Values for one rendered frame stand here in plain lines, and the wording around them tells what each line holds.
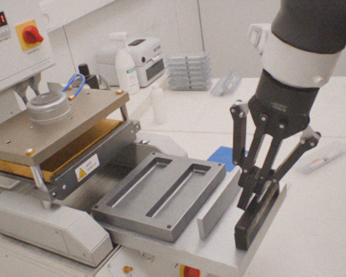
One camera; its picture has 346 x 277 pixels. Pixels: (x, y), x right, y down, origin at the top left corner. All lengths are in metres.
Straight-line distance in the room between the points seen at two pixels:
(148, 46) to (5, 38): 0.95
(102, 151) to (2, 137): 0.18
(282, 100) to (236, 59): 2.80
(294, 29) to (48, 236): 0.52
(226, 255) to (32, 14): 0.65
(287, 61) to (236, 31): 2.76
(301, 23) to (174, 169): 0.41
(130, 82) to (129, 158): 0.82
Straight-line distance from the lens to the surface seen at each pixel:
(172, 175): 0.79
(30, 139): 0.78
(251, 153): 0.62
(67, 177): 0.76
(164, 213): 0.72
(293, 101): 0.54
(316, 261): 0.95
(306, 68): 0.51
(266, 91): 0.54
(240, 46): 3.29
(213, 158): 1.29
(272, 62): 0.52
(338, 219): 1.05
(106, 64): 1.86
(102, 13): 2.05
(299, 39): 0.50
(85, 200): 0.90
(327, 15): 0.49
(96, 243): 0.72
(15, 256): 0.90
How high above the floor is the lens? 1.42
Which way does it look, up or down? 28 degrees down
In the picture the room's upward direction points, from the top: 10 degrees counter-clockwise
